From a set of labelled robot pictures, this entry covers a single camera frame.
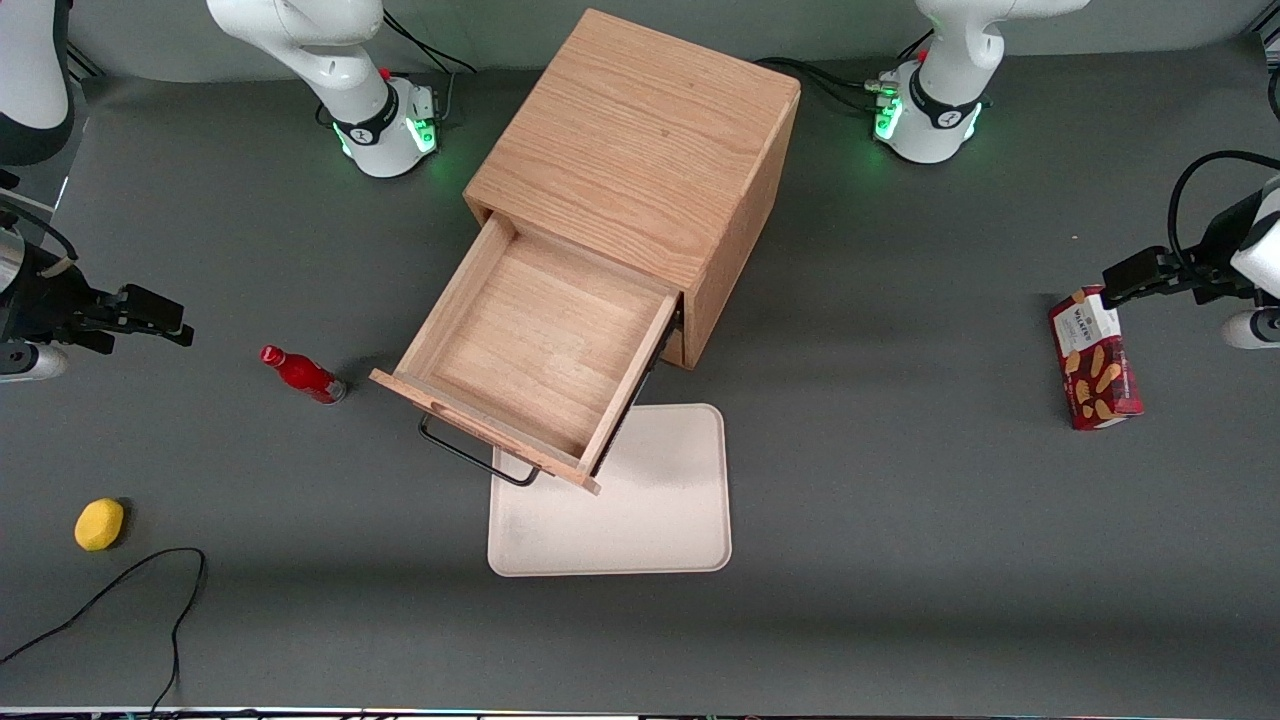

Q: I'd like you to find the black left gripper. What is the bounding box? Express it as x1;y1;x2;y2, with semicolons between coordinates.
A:
1101;192;1264;307

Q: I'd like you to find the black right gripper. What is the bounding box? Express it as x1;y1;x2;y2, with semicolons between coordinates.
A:
0;245;196;356

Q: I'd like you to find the black metal drawer handle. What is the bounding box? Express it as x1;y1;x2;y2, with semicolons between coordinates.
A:
418;413;541;488

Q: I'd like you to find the wooden drawer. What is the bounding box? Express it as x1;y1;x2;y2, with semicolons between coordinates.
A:
369;212;683;496

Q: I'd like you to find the wooden drawer cabinet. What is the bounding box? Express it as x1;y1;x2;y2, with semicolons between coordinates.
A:
463;8;802;371

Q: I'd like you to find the red tartan shortbread box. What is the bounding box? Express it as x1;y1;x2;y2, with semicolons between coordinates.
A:
1048;286;1145;431

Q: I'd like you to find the red bottle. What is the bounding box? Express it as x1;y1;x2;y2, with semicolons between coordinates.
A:
260;345;348;406

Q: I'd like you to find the yellow lemon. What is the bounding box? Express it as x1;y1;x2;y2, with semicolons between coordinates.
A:
74;498;126;552

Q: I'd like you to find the white plastic tray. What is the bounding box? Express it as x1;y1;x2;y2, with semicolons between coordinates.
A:
487;403;733;578

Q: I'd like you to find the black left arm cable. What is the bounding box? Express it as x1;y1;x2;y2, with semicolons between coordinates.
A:
1167;149;1280;273

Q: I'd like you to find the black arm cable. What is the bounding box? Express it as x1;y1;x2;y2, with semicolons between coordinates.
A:
1167;149;1280;273
0;195;79;266

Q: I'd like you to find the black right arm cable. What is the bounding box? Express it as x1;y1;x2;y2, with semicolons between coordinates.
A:
0;195;79;266

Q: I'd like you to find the thin black cable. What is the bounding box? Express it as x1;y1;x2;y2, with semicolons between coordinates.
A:
0;547;207;716

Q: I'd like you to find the black base cable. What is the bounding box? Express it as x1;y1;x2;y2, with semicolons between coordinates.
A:
755;55;893;116
380;10;479;126

